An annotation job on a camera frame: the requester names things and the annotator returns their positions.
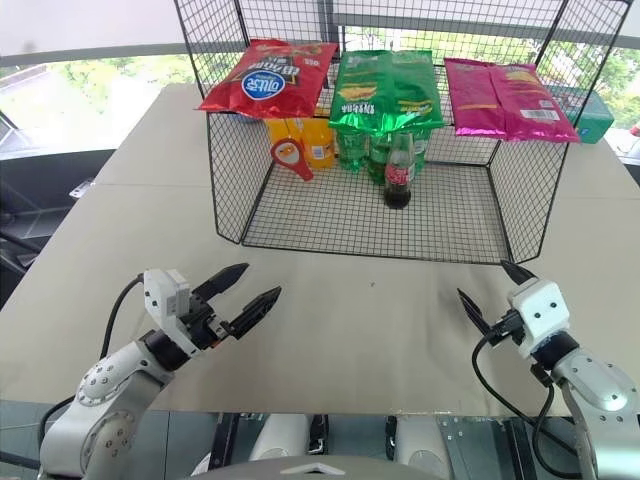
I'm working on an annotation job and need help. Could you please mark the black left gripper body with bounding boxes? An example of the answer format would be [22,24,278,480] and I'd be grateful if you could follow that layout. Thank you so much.
[179,293,237,352]

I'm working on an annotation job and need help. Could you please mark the glass cola bottle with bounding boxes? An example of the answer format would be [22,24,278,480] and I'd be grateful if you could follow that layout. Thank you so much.
[383,131,417,209]

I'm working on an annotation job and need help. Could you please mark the grey balcony railing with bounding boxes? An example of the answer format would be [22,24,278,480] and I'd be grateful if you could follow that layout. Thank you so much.
[0,41,190,69]

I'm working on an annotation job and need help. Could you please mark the teal tissue pack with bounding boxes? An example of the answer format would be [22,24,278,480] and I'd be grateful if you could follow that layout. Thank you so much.
[544,83,616,146]

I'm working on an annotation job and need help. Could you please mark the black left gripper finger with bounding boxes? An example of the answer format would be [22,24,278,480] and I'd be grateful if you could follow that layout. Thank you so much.
[191,262,250,308]
[221,286,283,342]

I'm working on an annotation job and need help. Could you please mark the green soda bottle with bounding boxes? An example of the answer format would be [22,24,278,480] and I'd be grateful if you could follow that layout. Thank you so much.
[337,127,370,175]
[411,126,432,172]
[367,131,392,185]

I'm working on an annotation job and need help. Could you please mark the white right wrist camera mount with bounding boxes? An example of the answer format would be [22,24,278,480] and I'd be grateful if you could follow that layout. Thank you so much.
[506,280,572,359]

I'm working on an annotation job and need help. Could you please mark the black wire mesh rack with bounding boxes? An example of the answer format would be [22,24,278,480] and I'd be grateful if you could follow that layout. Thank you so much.
[172,0,634,265]

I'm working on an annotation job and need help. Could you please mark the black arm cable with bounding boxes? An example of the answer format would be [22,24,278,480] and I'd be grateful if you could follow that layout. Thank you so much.
[40,276,147,441]
[471,332,589,479]

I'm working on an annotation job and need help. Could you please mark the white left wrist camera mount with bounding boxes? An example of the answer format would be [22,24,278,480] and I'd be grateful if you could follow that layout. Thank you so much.
[141,268,202,357]

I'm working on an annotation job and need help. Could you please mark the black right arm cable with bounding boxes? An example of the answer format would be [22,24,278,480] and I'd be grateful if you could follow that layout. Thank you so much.
[471,332,589,479]

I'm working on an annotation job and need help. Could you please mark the grey rounded robot torso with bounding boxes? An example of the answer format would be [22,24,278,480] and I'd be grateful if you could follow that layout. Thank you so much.
[190,451,452,480]

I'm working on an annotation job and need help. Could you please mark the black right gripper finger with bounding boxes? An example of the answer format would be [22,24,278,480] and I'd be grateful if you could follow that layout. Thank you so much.
[455,287,494,338]
[500,259,537,288]

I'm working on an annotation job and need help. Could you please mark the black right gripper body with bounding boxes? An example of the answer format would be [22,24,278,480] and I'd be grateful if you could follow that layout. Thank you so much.
[481,308,527,348]

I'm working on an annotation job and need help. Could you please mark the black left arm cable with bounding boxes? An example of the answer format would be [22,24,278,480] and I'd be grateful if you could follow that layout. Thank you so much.
[40,276,147,441]

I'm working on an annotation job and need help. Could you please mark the red chip bag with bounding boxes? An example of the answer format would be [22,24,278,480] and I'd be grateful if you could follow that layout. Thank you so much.
[194,38,340,120]

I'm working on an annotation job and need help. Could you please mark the green chip bag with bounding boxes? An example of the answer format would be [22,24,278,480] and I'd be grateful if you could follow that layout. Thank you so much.
[327,48,446,136]

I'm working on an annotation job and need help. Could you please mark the dark grey furniture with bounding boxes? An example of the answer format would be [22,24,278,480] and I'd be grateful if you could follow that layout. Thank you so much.
[0,108,119,297]

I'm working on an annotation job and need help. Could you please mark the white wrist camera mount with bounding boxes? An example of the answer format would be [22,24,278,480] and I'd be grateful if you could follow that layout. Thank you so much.
[506,280,572,359]
[141,268,202,357]

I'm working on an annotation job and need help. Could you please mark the pink chip bag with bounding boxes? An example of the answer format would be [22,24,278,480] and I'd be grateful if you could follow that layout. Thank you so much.
[443,57,581,144]

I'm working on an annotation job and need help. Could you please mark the white rounded robot leg cover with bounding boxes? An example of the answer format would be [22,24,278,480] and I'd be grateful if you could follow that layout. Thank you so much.
[393,414,447,472]
[248,413,312,462]

